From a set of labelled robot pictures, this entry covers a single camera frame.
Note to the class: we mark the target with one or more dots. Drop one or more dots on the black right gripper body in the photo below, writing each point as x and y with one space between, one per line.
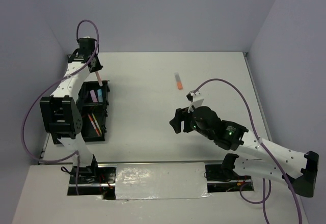
188 118

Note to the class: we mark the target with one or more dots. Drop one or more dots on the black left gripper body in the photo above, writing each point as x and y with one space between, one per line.
97 65

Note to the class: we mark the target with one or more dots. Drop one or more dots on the orange capped highlighter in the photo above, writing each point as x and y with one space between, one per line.
178 81

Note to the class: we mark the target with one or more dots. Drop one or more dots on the yellow orange highlighter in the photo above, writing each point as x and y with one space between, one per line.
98 78

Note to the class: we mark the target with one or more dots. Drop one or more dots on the blue highlighter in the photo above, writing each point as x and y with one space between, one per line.
100 96

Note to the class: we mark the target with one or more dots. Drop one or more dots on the purple highlighter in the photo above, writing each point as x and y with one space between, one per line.
93 96

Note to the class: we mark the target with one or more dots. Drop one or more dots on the thin orange pen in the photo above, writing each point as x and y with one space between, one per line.
93 124

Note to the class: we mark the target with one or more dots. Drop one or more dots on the thin yellow pen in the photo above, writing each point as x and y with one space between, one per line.
97 124

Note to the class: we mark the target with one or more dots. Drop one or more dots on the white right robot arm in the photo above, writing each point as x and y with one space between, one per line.
247 155

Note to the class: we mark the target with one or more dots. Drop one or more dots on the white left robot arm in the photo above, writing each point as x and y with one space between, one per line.
84 162

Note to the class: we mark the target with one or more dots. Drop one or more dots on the black compartment organizer tray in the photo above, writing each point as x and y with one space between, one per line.
94 112

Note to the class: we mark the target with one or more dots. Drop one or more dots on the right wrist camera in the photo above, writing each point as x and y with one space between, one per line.
195 99

